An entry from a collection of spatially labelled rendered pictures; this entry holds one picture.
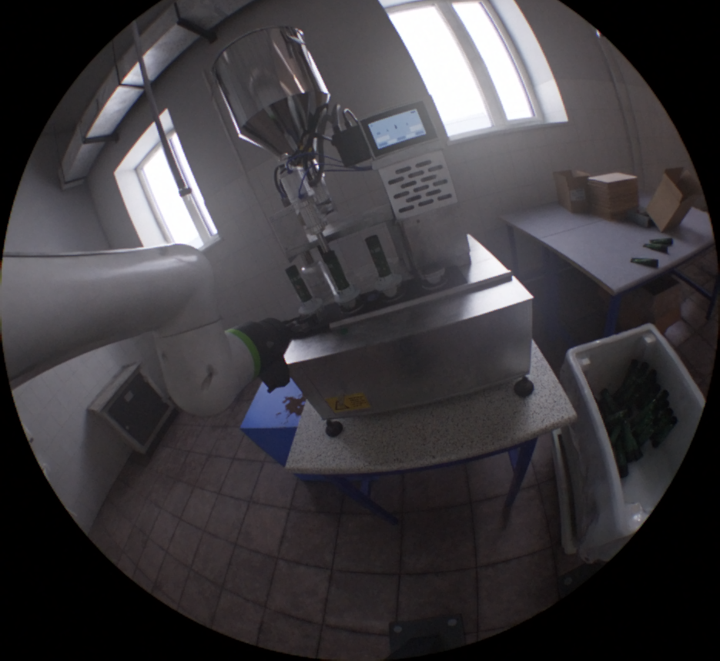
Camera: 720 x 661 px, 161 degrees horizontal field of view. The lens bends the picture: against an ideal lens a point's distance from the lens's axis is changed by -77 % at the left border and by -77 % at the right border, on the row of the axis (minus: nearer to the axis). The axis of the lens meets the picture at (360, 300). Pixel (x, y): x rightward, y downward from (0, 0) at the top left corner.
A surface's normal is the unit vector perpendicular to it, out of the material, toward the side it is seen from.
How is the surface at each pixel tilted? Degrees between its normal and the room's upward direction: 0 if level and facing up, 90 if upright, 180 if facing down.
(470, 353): 90
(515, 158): 90
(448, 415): 0
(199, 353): 82
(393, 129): 90
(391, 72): 90
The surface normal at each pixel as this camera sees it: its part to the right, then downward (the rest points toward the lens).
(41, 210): 0.92, -0.28
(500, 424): -0.37, -0.83
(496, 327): -0.10, 0.49
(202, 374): 0.65, -0.11
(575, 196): -0.36, 0.54
